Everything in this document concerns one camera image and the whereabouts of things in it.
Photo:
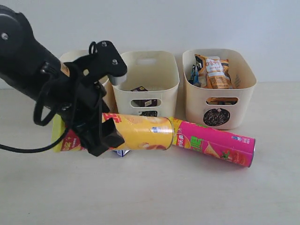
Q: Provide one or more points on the yellow chips can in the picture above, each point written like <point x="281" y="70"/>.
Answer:
<point x="138" y="132"/>

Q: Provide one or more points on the pink chips can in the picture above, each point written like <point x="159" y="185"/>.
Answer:
<point x="224" y="145"/>

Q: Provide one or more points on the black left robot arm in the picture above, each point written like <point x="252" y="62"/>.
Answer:
<point x="71" y="90"/>

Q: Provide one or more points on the blue noodle bag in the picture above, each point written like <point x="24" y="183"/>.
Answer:
<point x="196" y="78"/>

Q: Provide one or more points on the cream bin circle mark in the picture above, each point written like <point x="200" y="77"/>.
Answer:
<point x="216" y="108"/>

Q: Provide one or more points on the dark purple small box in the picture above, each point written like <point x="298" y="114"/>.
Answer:
<point x="143" y="102"/>

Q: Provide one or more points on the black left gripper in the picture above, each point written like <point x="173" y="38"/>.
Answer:
<point x="83" y="116"/>

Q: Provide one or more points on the cream bin square mark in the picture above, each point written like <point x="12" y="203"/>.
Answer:
<point x="156" y="71"/>

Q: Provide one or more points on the orange white noodle bag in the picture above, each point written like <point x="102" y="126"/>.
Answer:
<point x="215" y="70"/>

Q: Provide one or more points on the cream bin triangle mark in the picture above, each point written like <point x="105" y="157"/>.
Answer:
<point x="110" y="97"/>

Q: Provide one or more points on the white blue milk carton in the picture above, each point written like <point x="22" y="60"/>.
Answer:
<point x="121" y="153"/>

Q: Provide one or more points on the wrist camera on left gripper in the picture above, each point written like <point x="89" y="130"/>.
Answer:
<point x="102" y="59"/>

